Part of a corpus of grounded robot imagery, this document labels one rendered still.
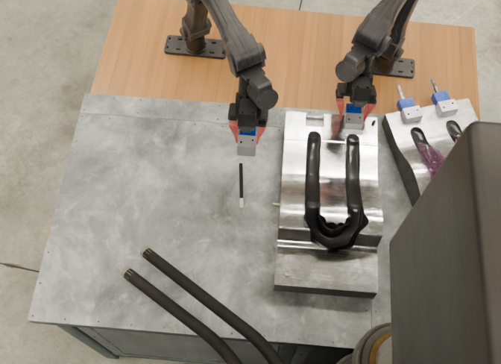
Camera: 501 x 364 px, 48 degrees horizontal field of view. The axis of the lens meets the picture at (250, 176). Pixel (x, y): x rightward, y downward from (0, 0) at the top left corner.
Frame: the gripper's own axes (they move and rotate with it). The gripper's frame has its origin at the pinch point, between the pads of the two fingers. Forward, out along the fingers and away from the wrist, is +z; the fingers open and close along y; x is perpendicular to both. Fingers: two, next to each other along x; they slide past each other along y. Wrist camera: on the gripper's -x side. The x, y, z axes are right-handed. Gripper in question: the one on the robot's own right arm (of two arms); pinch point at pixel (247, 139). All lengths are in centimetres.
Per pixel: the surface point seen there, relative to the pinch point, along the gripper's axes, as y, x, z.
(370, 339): 20, -81, -26
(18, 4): -129, 156, 29
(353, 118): 29.0, 10.8, -2.4
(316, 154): 19.3, 3.7, 5.4
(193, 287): -10.4, -31.0, 24.6
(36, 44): -113, 134, 41
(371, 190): 34.0, -6.5, 8.9
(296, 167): 13.9, -0.5, 7.4
